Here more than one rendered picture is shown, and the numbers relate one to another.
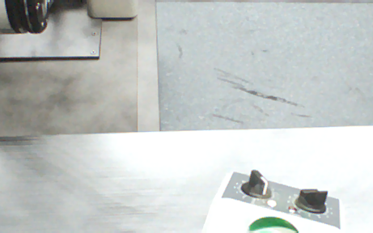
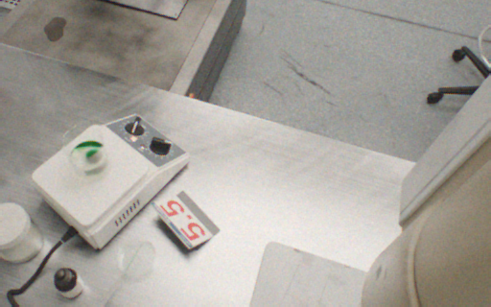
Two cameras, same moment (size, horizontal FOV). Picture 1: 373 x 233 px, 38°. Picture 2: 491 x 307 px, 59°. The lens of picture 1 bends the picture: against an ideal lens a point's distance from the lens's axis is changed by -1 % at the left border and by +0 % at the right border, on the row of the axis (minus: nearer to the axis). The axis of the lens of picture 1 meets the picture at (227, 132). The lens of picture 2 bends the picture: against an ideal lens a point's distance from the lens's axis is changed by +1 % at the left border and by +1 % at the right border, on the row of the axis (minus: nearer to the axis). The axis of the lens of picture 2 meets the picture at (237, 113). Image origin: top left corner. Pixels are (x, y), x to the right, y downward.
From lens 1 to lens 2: 0.37 m
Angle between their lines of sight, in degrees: 16
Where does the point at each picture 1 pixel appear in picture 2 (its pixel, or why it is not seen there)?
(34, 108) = (120, 41)
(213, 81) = (275, 58)
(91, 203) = (56, 106)
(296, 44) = (354, 47)
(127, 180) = (83, 100)
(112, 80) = (177, 37)
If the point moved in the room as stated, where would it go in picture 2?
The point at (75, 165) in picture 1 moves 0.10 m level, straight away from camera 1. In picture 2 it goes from (61, 82) to (77, 44)
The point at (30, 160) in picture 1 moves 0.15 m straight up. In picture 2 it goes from (39, 71) to (11, 10)
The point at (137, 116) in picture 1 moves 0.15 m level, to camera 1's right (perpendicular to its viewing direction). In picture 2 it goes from (180, 66) to (222, 86)
